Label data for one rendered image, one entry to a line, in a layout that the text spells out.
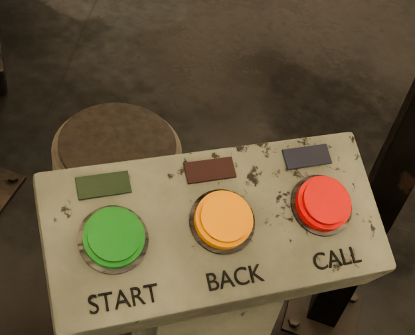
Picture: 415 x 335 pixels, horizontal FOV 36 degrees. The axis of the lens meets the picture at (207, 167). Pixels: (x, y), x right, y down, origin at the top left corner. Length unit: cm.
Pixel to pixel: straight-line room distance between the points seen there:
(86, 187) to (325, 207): 16
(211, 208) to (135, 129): 19
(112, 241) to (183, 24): 126
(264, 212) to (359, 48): 127
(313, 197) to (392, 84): 117
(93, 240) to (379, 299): 83
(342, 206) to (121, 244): 16
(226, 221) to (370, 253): 11
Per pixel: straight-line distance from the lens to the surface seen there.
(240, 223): 42
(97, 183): 43
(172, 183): 44
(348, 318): 113
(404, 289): 121
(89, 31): 158
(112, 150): 58
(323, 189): 45
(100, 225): 41
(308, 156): 47
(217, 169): 44
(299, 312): 111
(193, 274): 42
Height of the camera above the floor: 94
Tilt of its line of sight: 48 degrees down
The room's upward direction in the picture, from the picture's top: 10 degrees clockwise
